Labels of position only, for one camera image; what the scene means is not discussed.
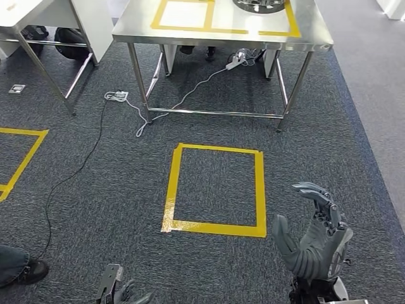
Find white display plinth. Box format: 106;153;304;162
376;0;405;22

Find white power cable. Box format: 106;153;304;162
135;66;229;139

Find yellow floor tape square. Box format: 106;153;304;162
160;142;268;239

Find yellow tape frame on workbench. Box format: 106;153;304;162
150;0;302;39

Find white desk with steel legs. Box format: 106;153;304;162
0;0;114;117

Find white power adapter with cord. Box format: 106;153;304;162
103;89;130;104

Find tangled cable bundle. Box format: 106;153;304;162
232;47;265;68

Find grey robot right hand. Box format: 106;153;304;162
272;181;354;282

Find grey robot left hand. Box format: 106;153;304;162
114;279;155;304

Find stainless steel workbench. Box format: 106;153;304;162
112;0;335;134

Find white power strip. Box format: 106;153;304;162
225;56;248;72

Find black bag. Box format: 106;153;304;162
54;27;91;61
20;25;50;56

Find silver wheel cover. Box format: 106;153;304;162
232;0;287;15

